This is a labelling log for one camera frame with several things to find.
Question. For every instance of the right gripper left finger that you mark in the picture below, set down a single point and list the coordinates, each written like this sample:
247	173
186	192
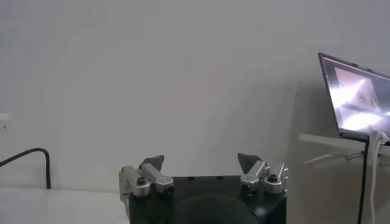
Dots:
152	176

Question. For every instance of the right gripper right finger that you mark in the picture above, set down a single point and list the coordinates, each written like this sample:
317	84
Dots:
256	175

